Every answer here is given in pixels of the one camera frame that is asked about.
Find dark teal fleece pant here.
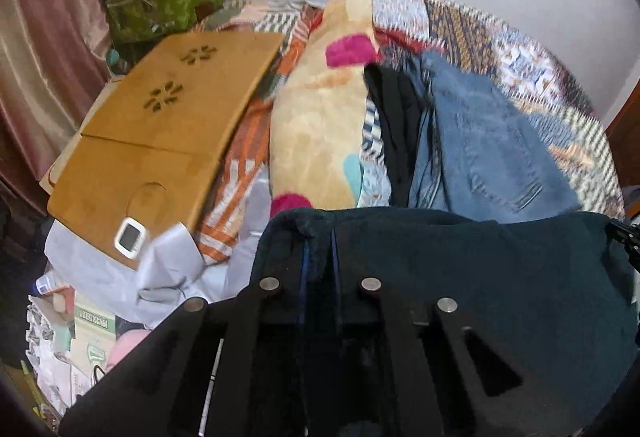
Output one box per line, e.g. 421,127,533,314
252,207,639,425

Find light grey bed sheet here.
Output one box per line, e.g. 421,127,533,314
44,167,271,329

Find small white digital device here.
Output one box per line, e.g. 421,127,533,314
114,217,148,261

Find folded blue denim jeans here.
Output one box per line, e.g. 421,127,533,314
402,50,580,223

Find wooden bamboo lap desk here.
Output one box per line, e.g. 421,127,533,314
48,30,283,269

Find beige floral fleece blanket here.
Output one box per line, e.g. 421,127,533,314
269,0,374,209

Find folded black garment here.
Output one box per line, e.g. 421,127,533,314
363,63,424,207

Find patchwork patterned bedspread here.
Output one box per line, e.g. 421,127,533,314
195,0,624,265

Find pink satin curtain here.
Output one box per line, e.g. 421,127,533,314
1,0,111,212

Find green camouflage bag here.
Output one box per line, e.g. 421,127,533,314
106,0,224,44

